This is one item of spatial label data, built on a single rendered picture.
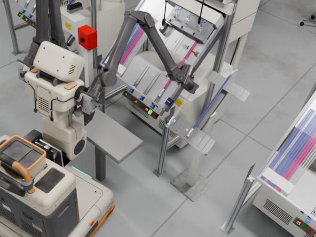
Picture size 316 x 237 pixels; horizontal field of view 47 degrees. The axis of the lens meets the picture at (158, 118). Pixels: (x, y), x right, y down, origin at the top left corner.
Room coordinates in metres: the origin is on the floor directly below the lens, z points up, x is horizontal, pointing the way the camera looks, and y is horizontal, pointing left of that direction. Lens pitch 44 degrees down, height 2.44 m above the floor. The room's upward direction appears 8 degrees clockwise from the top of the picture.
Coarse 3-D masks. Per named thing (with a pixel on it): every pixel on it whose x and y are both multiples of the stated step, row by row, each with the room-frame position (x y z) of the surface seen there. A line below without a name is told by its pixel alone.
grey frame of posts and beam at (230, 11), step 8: (200, 0) 2.35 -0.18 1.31; (208, 0) 2.31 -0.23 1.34; (232, 0) 2.25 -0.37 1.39; (216, 8) 2.27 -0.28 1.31; (224, 8) 2.23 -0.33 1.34; (232, 8) 2.22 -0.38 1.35; (232, 16) 2.25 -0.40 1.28; (224, 24) 2.25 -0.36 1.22; (224, 32) 2.25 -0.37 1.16; (224, 40) 2.23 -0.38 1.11; (144, 48) 2.69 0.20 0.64; (224, 48) 2.25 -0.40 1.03; (216, 56) 2.25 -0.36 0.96; (216, 64) 2.24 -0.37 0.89; (104, 88) 2.32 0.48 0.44; (208, 88) 2.24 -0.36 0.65; (104, 96) 2.32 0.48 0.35; (208, 96) 2.23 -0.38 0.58; (104, 104) 2.32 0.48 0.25; (104, 112) 2.32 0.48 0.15; (168, 128) 1.85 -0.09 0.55; (168, 136) 1.86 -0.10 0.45; (160, 144) 1.86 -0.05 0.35; (160, 152) 1.85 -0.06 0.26; (160, 160) 1.84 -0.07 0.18; (160, 168) 1.83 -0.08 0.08
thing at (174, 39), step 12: (144, 0) 2.61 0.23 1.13; (156, 0) 2.58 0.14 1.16; (156, 12) 2.50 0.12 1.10; (168, 12) 2.46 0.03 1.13; (156, 24) 2.41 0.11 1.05; (168, 36) 2.31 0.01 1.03; (180, 36) 2.28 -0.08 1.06; (168, 48) 2.23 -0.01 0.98; (180, 48) 2.20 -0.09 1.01; (192, 60) 2.11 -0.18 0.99
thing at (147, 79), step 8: (136, 64) 2.20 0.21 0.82; (144, 64) 2.18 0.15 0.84; (128, 72) 2.16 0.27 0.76; (136, 72) 2.14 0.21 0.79; (144, 72) 2.13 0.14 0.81; (152, 72) 2.11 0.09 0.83; (128, 80) 2.11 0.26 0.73; (136, 80) 2.09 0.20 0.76; (144, 80) 2.08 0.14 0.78; (152, 80) 2.06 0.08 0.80; (160, 80) 2.04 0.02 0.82; (144, 88) 2.02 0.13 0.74; (152, 88) 2.01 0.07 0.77; (160, 88) 1.99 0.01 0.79; (168, 88) 1.98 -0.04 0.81; (152, 96) 1.96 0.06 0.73; (160, 96) 1.94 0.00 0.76; (168, 96) 1.93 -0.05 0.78; (160, 104) 1.90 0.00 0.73
